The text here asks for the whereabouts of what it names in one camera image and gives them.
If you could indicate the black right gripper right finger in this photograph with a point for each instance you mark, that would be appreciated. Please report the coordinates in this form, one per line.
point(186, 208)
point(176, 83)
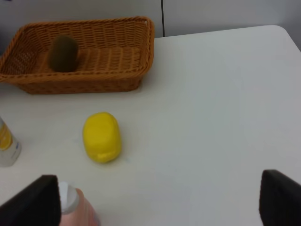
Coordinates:
point(280, 199)

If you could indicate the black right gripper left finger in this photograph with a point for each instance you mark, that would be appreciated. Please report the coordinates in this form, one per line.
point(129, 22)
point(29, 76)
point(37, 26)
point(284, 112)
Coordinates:
point(36, 205)

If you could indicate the pink lotion bottle white cap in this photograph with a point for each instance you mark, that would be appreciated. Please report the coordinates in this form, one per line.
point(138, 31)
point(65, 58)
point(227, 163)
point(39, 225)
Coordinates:
point(76, 210)

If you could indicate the white tube blue cap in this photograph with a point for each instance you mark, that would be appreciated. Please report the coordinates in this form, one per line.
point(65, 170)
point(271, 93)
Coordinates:
point(10, 147)

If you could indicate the yellow lemon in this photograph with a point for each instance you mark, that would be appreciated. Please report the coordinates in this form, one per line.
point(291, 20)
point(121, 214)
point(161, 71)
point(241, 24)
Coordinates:
point(101, 137)

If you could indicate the brown kiwi fruit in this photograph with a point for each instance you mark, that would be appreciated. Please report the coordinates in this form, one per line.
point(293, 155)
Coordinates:
point(63, 55)

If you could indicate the orange wicker basket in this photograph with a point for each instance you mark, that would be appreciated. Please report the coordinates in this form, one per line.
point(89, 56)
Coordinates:
point(114, 55)

